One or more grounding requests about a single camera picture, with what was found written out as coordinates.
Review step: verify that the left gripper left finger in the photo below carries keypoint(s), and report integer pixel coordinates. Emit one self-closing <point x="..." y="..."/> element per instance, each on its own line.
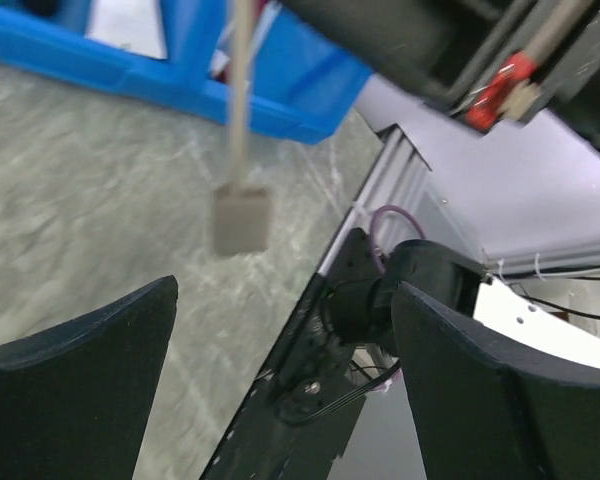
<point x="75" y="398"/>

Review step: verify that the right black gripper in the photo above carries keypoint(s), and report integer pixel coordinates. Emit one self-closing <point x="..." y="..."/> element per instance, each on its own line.
<point x="478" y="62"/>

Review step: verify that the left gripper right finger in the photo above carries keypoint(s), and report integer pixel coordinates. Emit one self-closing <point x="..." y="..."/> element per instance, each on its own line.
<point x="488" y="407"/>

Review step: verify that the grey toothbrush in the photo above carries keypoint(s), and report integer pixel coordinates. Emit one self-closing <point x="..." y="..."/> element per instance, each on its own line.
<point x="241" y="211"/>

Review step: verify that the large white toothpaste tube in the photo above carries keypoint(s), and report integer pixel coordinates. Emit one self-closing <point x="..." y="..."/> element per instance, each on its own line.
<point x="132" y="25"/>

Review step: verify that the blue compartment bin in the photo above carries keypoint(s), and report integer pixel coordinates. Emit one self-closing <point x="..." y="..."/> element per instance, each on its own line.
<point x="304" y="84"/>

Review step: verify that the black base frame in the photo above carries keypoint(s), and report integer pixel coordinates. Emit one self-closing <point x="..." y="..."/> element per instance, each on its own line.
<point x="300" y="411"/>

